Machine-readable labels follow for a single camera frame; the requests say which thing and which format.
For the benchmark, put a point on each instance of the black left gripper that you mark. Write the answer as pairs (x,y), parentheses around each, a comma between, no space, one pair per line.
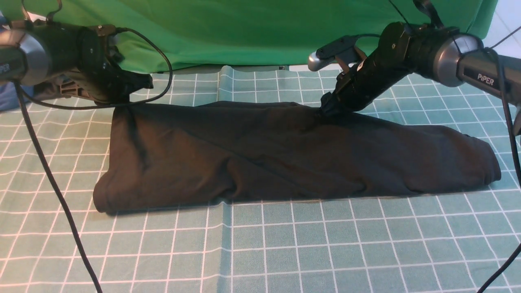
(79,53)

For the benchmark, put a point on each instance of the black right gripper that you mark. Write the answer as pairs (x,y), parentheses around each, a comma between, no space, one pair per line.
(384,67)

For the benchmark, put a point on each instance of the dark gray long-sleeve top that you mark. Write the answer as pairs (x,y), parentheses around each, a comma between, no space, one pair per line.
(167,155)

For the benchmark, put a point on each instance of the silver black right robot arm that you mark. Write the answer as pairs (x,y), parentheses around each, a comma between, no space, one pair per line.
(444,55)

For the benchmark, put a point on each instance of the green backdrop cloth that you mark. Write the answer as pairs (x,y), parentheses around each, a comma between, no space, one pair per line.
(241,32)

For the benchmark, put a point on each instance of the blue garment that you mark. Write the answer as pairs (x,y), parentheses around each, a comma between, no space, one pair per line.
(8,97)

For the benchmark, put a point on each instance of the green checkered tablecloth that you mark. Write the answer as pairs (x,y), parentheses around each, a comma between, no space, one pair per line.
(431,244)

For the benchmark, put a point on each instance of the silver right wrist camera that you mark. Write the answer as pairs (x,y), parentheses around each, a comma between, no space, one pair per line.
(343,51)

